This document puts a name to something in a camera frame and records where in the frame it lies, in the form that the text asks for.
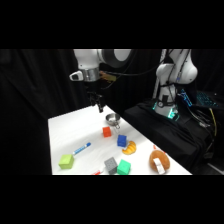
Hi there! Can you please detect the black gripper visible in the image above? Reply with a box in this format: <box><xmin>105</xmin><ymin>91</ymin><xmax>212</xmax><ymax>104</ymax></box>
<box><xmin>84</xmin><ymin>80</ymin><xmax>106</xmax><ymax>114</ymax></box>

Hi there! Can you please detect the blue pen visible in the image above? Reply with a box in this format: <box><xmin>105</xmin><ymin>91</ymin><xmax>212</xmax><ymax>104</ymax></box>
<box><xmin>72</xmin><ymin>142</ymin><xmax>92</xmax><ymax>156</ymax></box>

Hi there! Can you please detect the small metal pot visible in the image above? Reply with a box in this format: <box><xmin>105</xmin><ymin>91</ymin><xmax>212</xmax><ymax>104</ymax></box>
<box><xmin>105</xmin><ymin>112</ymin><xmax>122</xmax><ymax>130</ymax></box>

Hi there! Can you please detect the orange cube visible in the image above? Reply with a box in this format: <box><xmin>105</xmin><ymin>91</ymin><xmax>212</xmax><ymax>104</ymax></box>
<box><xmin>102</xmin><ymin>126</ymin><xmax>113</xmax><ymax>138</ymax></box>

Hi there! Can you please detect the blue cube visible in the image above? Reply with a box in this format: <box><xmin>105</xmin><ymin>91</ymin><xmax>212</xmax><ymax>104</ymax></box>
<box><xmin>116</xmin><ymin>134</ymin><xmax>128</xmax><ymax>148</ymax></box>

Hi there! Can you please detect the toy croissant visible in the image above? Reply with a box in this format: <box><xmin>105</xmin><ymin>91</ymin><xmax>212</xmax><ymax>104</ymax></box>
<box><xmin>121</xmin><ymin>140</ymin><xmax>138</xmax><ymax>156</ymax></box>

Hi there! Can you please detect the grey cube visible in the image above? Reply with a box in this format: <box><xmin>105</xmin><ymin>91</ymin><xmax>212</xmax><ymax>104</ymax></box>
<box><xmin>103</xmin><ymin>156</ymin><xmax>119</xmax><ymax>175</ymax></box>

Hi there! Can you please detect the teal green cube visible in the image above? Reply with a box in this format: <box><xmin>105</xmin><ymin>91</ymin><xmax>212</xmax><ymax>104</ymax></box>
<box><xmin>116</xmin><ymin>158</ymin><xmax>132</xmax><ymax>176</ymax></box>

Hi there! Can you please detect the lime green cube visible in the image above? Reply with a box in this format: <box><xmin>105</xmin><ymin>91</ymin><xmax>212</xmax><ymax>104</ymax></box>
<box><xmin>58</xmin><ymin>153</ymin><xmax>75</xmax><ymax>170</ymax></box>

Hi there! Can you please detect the black cloth covered stand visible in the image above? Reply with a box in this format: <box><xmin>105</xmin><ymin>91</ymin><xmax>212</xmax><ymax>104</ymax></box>
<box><xmin>122</xmin><ymin>99</ymin><xmax>216</xmax><ymax>176</ymax></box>

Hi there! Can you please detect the black curtain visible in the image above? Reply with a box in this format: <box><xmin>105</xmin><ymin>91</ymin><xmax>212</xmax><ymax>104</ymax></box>
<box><xmin>0</xmin><ymin>49</ymin><xmax>224</xmax><ymax>176</ymax></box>

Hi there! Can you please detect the small green base light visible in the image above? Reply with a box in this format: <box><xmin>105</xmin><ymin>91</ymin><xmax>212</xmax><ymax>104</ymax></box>
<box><xmin>167</xmin><ymin>108</ymin><xmax>180</xmax><ymax>122</ymax></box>

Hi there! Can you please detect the brown bread toy with label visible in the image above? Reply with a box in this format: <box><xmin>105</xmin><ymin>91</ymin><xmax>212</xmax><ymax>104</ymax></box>
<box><xmin>148</xmin><ymin>149</ymin><xmax>171</xmax><ymax>175</ymax></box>

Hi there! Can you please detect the backlit keyboard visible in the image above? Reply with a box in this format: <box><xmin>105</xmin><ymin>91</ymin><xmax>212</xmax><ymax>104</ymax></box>
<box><xmin>195</xmin><ymin>91</ymin><xmax>220</xmax><ymax>108</ymax></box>

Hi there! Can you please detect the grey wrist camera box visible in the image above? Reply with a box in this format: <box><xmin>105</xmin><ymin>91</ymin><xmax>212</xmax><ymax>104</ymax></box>
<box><xmin>68</xmin><ymin>70</ymin><xmax>84</xmax><ymax>82</ymax></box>

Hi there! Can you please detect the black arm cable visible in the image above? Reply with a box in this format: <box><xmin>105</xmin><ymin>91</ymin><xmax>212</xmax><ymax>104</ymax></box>
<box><xmin>99</xmin><ymin>49</ymin><xmax>174</xmax><ymax>78</ymax></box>

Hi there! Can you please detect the yellow cable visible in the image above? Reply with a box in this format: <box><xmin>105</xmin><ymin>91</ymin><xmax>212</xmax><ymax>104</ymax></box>
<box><xmin>209</xmin><ymin>108</ymin><xmax>218</xmax><ymax>138</ymax></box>

